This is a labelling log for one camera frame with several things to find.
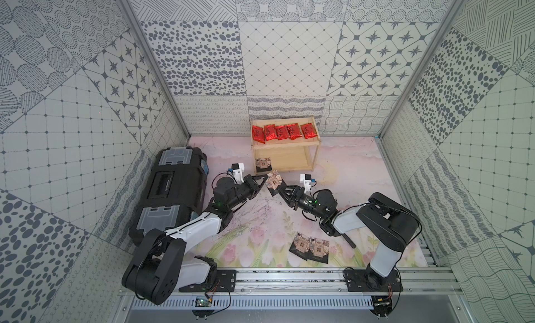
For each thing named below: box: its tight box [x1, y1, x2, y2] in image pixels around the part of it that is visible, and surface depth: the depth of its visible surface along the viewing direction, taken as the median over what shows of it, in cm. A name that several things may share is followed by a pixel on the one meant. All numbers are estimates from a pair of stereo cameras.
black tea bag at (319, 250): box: [307, 236, 330, 264], surface depth 83 cm
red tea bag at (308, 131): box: [300, 122, 317, 140], surface depth 93 cm
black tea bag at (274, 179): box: [266, 169, 283, 191], surface depth 83 cm
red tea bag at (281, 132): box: [274, 125, 290, 141], surface depth 92 cm
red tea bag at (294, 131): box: [286, 122, 303, 141], surface depth 94 cm
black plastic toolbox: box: [128, 146, 209, 248], surface depth 81 cm
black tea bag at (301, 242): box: [293, 231, 310, 254], surface depth 85 cm
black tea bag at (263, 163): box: [254, 157, 271, 169], surface depth 109 cm
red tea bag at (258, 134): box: [252, 125, 266, 145], surface depth 92 cm
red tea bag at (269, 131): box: [264, 123, 278, 142], surface depth 92 cm
